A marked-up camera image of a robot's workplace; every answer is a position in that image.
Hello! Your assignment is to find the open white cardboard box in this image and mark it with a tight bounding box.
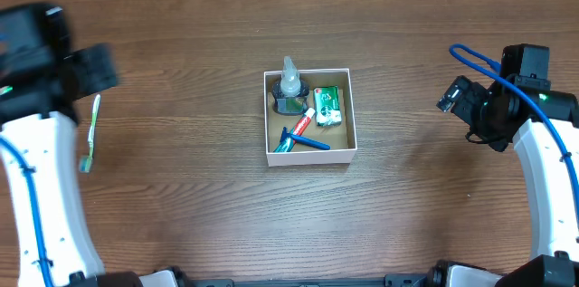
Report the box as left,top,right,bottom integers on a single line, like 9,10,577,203
263,68,357,167

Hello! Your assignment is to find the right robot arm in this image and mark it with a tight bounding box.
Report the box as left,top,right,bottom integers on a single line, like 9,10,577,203
419,43,578,286

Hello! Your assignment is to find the blue disposable razor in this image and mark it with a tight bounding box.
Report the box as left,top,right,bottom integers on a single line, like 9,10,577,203
280,127,330,150

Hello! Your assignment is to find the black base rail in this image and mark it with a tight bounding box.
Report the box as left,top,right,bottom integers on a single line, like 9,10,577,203
139,267,427,287

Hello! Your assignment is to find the green Dettol soap pack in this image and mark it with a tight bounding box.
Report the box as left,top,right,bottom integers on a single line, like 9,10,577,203
313,86,342,127

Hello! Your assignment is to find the green white toothbrush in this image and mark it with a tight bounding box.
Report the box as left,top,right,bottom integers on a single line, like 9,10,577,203
79,94,101,173

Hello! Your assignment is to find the Colgate toothpaste tube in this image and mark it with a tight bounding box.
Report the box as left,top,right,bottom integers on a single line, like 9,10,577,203
274,108,316,153

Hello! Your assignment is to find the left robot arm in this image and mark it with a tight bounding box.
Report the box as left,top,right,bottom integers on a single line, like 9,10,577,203
1,2,141,286

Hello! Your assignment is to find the blue mouthwash spray bottle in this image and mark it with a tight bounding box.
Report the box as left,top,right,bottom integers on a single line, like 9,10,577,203
271,56,309,116

